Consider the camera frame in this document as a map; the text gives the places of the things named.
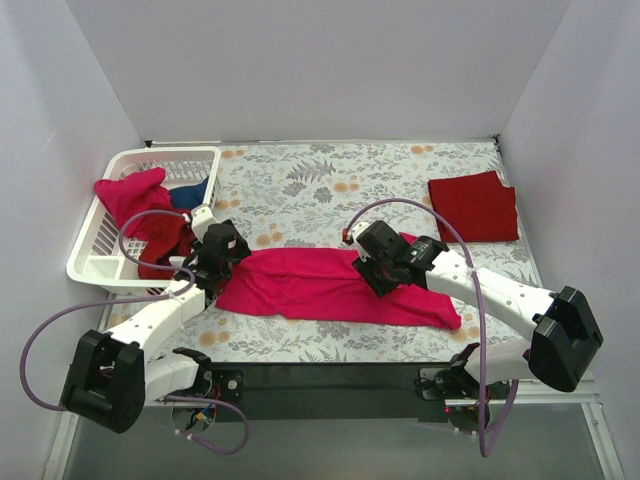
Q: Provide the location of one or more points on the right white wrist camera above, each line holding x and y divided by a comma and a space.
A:
350, 234

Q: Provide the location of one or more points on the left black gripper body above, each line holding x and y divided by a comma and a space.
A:
212, 279

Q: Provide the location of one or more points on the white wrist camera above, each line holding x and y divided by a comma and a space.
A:
350, 234
200, 219

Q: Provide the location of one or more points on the dark red crumpled t shirt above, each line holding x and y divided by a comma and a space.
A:
164, 235

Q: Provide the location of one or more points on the blue t shirt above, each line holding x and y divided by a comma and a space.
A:
190, 196

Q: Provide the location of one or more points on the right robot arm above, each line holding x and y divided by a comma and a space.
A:
559, 335

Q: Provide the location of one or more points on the bright pink t shirt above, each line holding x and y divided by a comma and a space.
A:
320, 284

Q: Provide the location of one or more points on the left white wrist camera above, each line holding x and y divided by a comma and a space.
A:
200, 219

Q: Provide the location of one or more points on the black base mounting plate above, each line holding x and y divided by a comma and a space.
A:
330, 391

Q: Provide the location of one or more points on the pink t shirt in basket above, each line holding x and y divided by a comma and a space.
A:
133, 194

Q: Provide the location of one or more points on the floral patterned table mat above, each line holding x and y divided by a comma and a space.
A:
302, 195

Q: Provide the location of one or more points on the white plastic laundry basket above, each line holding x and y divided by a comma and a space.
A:
96, 258

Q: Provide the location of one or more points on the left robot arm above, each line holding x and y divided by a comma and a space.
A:
115, 373

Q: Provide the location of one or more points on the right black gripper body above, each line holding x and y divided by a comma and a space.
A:
376, 279

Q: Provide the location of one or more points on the folded dark red t shirt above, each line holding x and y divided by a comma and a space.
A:
479, 207

